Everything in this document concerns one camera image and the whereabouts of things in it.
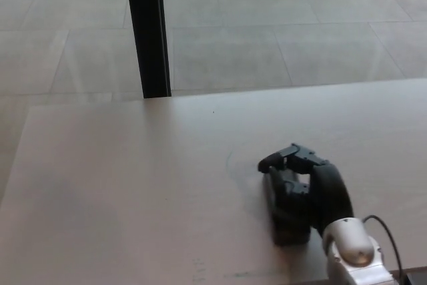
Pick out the dark grey speckled board eraser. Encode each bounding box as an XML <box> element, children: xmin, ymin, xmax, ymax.
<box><xmin>262</xmin><ymin>170</ymin><xmax>312</xmax><ymax>248</ymax></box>

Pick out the black vertical metal post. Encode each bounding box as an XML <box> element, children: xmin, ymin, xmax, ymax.
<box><xmin>123</xmin><ymin>0</ymin><xmax>172</xmax><ymax>99</ymax></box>

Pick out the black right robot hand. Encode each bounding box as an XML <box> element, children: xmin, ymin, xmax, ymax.
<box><xmin>258</xmin><ymin>143</ymin><xmax>355</xmax><ymax>238</ymax></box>

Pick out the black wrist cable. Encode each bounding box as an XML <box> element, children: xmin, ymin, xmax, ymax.
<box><xmin>362</xmin><ymin>215</ymin><xmax>406</xmax><ymax>285</ymax></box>

